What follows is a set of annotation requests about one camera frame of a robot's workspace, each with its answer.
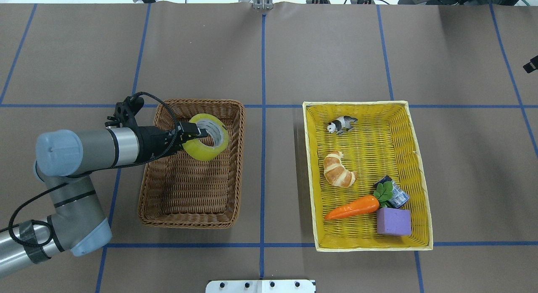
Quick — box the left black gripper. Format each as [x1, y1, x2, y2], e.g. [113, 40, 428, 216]
[136, 122, 209, 163]

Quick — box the toy orange carrot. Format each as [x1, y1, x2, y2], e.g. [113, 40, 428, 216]
[324, 182, 394, 220]

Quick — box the purple foam block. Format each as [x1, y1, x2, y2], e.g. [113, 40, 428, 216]
[376, 208, 412, 236]

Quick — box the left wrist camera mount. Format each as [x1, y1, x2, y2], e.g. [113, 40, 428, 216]
[105, 96, 144, 129]

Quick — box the yellow clear tape roll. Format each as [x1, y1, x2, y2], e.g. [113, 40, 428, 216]
[183, 114, 230, 161]

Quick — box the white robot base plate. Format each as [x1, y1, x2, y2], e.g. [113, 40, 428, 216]
[205, 279, 317, 293]

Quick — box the toy panda figure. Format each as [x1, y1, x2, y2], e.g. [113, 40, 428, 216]
[327, 116, 358, 135]

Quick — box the toy croissant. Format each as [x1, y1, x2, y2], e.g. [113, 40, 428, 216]
[323, 151, 357, 188]

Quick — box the small blue white packet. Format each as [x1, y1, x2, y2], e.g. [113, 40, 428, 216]
[373, 175, 410, 209]

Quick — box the yellow wicker basket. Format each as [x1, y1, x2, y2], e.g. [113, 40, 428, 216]
[302, 101, 434, 252]

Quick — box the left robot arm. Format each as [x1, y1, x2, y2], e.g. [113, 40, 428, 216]
[1, 122, 209, 277]

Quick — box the left black braided cable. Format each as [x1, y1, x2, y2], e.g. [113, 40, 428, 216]
[8, 91, 179, 248]

